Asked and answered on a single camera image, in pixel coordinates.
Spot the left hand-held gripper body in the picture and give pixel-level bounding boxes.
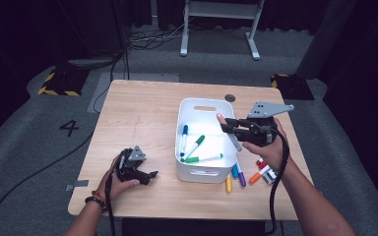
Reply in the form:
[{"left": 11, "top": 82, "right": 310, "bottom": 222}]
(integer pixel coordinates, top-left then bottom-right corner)
[{"left": 114, "top": 145, "right": 148, "bottom": 183}]

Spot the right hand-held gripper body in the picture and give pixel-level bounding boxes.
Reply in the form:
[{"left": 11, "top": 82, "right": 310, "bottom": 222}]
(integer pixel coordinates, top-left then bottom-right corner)
[{"left": 237, "top": 100, "right": 295, "bottom": 148}]

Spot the pink marker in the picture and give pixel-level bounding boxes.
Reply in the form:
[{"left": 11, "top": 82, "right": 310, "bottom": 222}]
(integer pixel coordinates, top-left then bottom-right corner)
[{"left": 216, "top": 112, "right": 243, "bottom": 152}]

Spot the white plastic storage bin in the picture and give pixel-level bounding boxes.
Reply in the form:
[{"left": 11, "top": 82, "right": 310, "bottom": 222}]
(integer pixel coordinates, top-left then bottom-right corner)
[{"left": 174, "top": 97, "right": 239, "bottom": 185}]

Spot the dark green marker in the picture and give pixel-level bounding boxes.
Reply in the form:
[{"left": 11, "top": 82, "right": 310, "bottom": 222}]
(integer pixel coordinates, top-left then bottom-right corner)
[{"left": 180, "top": 134, "right": 207, "bottom": 162}]

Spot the light blue marker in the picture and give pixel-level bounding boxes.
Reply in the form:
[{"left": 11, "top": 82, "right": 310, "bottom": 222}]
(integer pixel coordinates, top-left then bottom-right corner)
[{"left": 230, "top": 162, "right": 240, "bottom": 180}]

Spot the light green marker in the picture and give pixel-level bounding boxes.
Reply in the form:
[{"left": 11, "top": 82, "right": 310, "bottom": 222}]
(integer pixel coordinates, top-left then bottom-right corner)
[{"left": 183, "top": 152, "right": 224, "bottom": 164}]

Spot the orange marker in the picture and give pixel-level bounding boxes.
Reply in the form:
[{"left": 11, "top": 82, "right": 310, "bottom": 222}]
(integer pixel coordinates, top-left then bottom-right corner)
[{"left": 248, "top": 164, "right": 272, "bottom": 184}]

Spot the white toy car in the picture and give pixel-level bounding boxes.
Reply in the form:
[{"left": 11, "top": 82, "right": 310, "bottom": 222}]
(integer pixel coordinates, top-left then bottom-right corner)
[{"left": 261, "top": 168, "right": 280, "bottom": 186}]

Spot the dark blue marker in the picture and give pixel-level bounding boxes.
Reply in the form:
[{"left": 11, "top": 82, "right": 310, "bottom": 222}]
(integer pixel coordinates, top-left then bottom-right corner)
[{"left": 179, "top": 124, "right": 190, "bottom": 158}]

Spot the purple marker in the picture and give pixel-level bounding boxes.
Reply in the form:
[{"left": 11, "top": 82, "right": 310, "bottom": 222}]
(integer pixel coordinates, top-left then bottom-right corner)
[{"left": 235, "top": 159, "right": 247, "bottom": 188}]

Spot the yellow marker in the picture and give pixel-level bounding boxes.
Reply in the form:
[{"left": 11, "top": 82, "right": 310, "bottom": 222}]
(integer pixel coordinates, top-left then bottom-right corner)
[{"left": 224, "top": 172, "right": 233, "bottom": 194}]

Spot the person's left hand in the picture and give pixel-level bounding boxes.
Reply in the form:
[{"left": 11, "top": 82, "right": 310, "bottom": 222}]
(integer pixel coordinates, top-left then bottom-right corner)
[{"left": 95, "top": 153, "right": 142, "bottom": 200}]

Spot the person's right hand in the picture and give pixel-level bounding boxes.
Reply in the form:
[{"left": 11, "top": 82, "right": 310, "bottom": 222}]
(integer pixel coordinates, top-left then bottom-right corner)
[{"left": 241, "top": 117, "right": 291, "bottom": 173}]

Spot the grey tape piece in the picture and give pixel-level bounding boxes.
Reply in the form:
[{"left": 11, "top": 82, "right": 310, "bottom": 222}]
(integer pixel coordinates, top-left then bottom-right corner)
[{"left": 65, "top": 179, "right": 90, "bottom": 192}]

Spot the black yellow striped base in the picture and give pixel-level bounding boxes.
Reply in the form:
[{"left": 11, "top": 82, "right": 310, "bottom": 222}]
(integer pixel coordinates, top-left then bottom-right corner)
[
  {"left": 270, "top": 73, "right": 315, "bottom": 101},
  {"left": 37, "top": 66, "right": 91, "bottom": 97}
]

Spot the black stand pole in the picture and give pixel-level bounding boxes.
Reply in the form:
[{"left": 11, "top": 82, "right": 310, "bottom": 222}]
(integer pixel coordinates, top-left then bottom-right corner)
[{"left": 110, "top": 0, "right": 131, "bottom": 82}]

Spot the grey pillar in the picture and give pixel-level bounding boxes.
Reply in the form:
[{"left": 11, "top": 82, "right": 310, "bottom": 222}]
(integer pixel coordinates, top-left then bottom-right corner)
[{"left": 295, "top": 0, "right": 357, "bottom": 81}]

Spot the left hand-held gripper black cable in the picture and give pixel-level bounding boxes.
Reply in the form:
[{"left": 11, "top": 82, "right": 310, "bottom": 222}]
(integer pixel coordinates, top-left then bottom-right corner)
[{"left": 104, "top": 173, "right": 117, "bottom": 236}]

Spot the hand-held gripper black cable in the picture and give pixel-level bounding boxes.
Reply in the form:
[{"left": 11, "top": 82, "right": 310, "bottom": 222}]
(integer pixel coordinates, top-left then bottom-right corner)
[
  {"left": 265, "top": 127, "right": 291, "bottom": 236},
  {"left": 104, "top": 173, "right": 117, "bottom": 236}
]

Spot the black bead bracelet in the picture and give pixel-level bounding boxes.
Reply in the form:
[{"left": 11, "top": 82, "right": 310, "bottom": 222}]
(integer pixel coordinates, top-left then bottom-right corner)
[{"left": 84, "top": 196, "right": 108, "bottom": 212}]

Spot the right hand-held gripper black cable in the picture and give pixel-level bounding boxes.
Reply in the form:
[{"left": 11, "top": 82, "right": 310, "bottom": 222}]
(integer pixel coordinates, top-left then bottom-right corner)
[{"left": 265, "top": 127, "right": 291, "bottom": 236}]

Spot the white metal desk frame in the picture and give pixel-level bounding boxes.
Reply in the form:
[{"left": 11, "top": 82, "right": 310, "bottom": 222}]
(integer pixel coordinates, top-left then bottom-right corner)
[{"left": 179, "top": 0, "right": 266, "bottom": 61}]

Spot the thin black floor cable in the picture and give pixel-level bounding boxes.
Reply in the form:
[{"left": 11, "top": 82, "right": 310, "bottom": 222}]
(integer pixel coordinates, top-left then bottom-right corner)
[{"left": 93, "top": 48, "right": 126, "bottom": 114}]

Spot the thick black floor cable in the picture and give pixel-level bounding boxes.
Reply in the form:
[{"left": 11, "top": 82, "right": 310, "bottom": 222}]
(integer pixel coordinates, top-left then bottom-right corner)
[{"left": 0, "top": 130, "right": 95, "bottom": 236}]

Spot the bundle of floor cables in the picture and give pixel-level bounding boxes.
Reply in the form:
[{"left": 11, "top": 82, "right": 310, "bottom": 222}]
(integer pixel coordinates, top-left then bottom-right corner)
[{"left": 126, "top": 18, "right": 195, "bottom": 51}]

